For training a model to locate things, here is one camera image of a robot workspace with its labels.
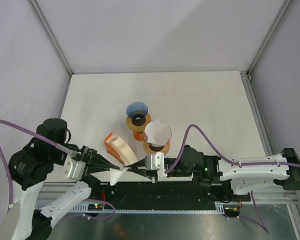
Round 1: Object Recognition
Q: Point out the wooden dripper ring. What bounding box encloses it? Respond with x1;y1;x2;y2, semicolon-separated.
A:
126;112;153;133
143;141;171;157

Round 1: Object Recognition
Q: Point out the coffee filter pack orange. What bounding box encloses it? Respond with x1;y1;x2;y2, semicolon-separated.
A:
104;133;138;166

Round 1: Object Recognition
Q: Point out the orange glass carafe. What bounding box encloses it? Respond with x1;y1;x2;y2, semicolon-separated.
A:
133;132;147;142

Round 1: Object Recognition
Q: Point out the white paper coffee filter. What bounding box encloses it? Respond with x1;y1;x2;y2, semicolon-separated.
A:
143;119;172;147

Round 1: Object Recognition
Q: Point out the blue glass dripper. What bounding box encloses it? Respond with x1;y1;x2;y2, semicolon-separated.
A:
126;101;148;119

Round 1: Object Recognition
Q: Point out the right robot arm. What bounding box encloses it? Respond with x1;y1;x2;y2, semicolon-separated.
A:
166;145;300;201

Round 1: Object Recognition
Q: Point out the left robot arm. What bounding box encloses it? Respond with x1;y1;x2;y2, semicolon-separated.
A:
0;118;116;240

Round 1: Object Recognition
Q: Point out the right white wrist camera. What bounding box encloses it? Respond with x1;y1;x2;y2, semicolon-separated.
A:
144;152;175;178

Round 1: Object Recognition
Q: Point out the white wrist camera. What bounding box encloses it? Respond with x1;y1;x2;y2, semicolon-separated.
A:
144;152;175;178
61;156;86;180

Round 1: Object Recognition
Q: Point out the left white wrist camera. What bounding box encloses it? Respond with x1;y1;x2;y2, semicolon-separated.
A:
61;156;86;180

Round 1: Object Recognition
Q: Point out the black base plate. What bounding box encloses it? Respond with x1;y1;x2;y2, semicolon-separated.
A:
89;181;251;208

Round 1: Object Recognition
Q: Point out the grey cable duct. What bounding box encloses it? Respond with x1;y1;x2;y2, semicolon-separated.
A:
37;201;237;214

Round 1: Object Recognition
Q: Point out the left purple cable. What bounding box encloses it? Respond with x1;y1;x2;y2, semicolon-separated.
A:
0;119;116;221

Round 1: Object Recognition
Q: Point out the purple cable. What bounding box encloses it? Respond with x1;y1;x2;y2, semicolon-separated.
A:
0;119;116;221
164;124;300;234

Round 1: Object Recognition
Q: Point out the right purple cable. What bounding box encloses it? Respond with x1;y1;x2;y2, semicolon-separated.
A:
164;124;300;234

